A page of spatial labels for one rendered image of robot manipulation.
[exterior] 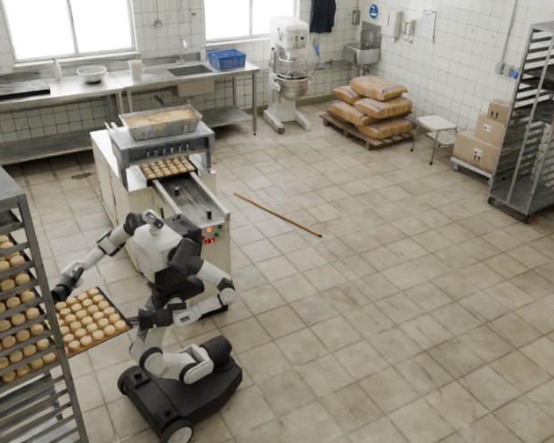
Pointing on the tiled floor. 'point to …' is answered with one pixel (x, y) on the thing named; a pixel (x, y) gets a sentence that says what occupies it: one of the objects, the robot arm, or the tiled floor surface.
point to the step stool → (437, 132)
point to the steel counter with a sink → (194, 79)
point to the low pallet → (365, 134)
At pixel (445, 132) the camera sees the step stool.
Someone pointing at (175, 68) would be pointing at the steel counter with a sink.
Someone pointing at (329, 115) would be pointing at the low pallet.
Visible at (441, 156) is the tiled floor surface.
